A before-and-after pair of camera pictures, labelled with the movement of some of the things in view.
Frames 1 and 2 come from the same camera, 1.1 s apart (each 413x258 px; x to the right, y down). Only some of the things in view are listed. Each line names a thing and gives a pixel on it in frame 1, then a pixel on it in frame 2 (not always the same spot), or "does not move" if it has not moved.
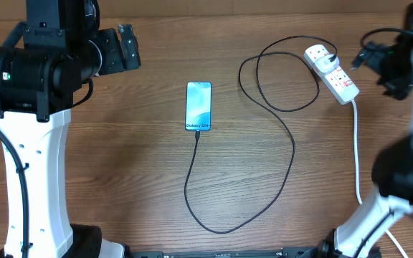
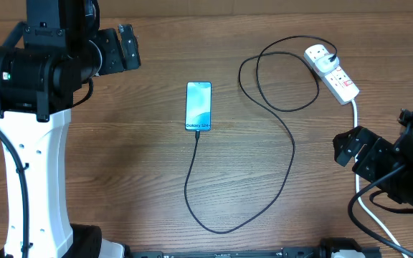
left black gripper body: (111, 54) does not move
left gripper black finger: (130, 46) does not move
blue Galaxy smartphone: (198, 106) does not move
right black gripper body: (396, 68) → (378, 162)
